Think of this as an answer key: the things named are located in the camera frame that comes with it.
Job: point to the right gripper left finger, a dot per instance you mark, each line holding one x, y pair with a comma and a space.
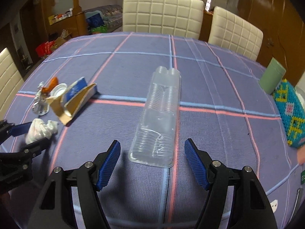
54, 205

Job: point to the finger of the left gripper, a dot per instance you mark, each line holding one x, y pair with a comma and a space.
34, 149
11, 129

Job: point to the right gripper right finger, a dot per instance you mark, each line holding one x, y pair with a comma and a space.
250, 205

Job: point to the white tissue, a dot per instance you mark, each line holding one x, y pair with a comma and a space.
39, 130

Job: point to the silver foil wrapper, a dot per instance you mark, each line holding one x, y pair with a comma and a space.
40, 106

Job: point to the white plastic lid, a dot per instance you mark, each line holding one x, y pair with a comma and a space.
58, 90

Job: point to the orange wrapper scrap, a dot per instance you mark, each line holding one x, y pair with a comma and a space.
53, 83

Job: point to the torn blue cardboard box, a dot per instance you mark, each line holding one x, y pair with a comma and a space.
69, 102

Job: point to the cream quilted chair left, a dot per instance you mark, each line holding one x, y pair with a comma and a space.
10, 81

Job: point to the cream quilted chair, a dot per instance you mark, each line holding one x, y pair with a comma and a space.
10, 81
232, 32
182, 18

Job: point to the colourful beaded tissue box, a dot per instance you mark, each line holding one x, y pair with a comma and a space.
291, 111

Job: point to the cardboard boxes pile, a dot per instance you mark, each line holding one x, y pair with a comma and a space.
62, 39

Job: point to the wooden divider cabinet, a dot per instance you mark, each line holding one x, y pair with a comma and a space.
75, 24

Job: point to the purple plaid tablecloth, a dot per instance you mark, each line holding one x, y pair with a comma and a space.
222, 109

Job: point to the green cylindrical canister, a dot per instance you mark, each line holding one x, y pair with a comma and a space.
272, 76

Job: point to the grey sofa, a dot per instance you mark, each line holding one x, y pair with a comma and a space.
108, 18

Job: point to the cream quilted chair right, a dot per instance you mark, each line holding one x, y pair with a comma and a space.
232, 32

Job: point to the cream quilted chair centre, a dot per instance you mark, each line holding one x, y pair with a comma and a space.
182, 18

